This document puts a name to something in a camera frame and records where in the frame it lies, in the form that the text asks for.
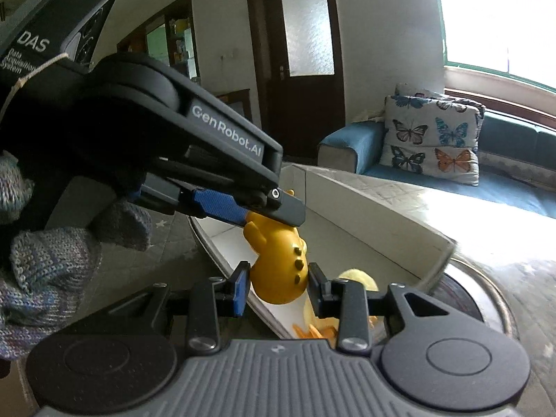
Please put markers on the brown door with frosted glass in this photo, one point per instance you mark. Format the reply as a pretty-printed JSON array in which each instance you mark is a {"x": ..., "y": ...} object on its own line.
[{"x": 299, "y": 52}]

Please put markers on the white cardboard box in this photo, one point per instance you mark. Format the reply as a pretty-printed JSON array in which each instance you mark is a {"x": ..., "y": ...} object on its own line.
[{"x": 373, "y": 234}]

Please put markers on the large butterfly print pillow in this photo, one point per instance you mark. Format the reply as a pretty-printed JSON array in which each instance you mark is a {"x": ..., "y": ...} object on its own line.
[{"x": 430, "y": 143}]

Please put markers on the small butterfly print pillow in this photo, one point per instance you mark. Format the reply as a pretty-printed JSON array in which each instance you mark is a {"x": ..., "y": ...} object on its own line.
[{"x": 417, "y": 91}]

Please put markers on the blue sofa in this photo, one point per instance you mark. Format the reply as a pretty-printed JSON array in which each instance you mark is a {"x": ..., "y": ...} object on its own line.
[{"x": 512, "y": 182}]

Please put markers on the round metal-rimmed tray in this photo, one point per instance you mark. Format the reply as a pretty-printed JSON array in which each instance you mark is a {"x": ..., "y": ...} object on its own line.
[{"x": 460, "y": 295}]

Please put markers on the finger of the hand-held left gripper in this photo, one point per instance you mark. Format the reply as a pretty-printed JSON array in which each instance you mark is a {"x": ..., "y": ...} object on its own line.
[{"x": 217, "y": 206}]

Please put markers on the pale yellow plush chick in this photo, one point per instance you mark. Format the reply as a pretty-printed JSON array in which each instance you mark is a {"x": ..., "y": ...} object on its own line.
[{"x": 358, "y": 279}]

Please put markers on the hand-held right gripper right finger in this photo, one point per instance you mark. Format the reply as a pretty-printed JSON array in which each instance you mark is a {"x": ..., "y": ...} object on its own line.
[{"x": 317, "y": 292}]

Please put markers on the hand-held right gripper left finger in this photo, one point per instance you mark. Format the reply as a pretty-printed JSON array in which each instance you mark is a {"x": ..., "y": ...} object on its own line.
[{"x": 240, "y": 290}]

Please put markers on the grey star print cloth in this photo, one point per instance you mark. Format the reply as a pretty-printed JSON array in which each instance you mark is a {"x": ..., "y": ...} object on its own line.
[{"x": 536, "y": 312}]

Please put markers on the person's left hand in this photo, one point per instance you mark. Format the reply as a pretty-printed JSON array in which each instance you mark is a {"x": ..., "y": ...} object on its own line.
[{"x": 47, "y": 269}]

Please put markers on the bright window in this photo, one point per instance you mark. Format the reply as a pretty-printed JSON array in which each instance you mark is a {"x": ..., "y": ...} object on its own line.
[{"x": 491, "y": 13}]

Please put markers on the yellow rubber toy figure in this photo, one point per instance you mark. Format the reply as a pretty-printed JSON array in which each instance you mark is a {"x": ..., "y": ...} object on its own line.
[{"x": 276, "y": 269}]

